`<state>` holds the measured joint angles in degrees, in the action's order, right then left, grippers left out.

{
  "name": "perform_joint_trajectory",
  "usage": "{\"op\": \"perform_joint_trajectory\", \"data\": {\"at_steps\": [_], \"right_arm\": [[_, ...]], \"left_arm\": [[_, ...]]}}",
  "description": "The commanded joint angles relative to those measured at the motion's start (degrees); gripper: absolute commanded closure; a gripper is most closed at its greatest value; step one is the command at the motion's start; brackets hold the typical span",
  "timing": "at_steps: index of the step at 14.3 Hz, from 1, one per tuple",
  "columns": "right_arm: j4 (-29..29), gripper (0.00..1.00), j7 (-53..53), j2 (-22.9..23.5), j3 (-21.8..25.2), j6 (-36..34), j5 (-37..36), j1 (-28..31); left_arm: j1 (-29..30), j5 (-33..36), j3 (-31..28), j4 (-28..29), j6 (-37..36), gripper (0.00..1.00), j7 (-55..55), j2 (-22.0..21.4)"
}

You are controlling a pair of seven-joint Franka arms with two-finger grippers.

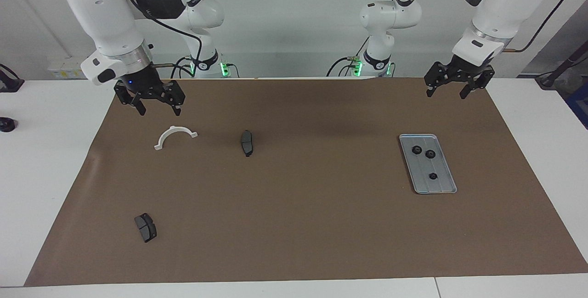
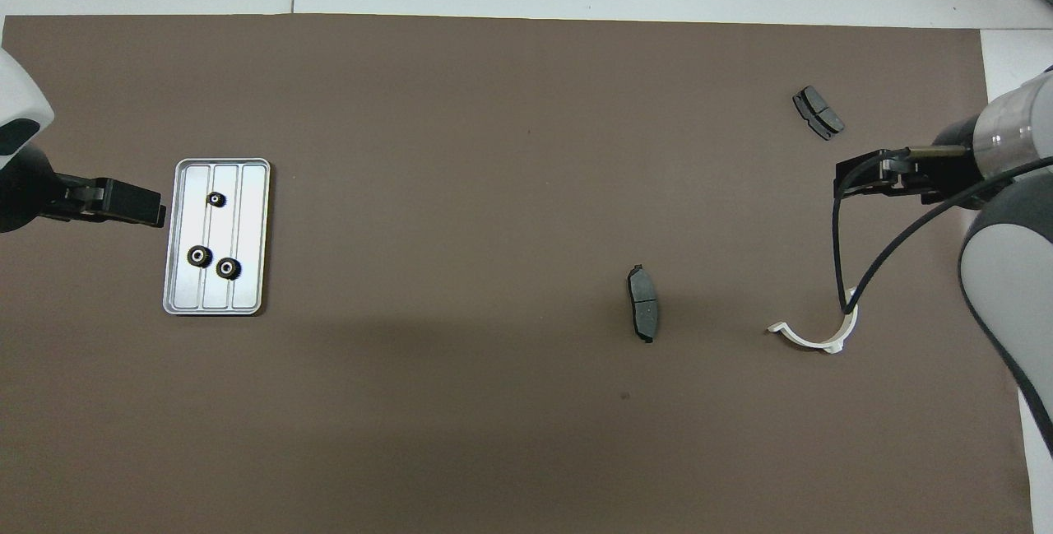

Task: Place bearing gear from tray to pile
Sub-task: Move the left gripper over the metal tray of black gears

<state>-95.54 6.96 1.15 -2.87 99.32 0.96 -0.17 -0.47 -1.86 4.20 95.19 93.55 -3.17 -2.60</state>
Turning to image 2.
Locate brown table mat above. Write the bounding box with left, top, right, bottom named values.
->
left=0, top=14, right=1034, bottom=534

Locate short dark grey brake pad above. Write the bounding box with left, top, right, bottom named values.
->
left=792, top=86, right=846, bottom=142

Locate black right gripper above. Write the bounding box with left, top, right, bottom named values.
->
left=835, top=118, right=988, bottom=211

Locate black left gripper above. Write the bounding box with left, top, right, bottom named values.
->
left=0, top=146, right=167, bottom=235

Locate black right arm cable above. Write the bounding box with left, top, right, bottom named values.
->
left=833, top=146, right=1053, bottom=314

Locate silver metal tray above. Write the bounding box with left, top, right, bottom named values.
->
left=162, top=158, right=271, bottom=317

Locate long dark grey brake pad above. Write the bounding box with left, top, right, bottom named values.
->
left=627, top=264, right=661, bottom=345

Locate white semicircular pipe clamp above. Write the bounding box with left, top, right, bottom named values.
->
left=767, top=287, right=861, bottom=355

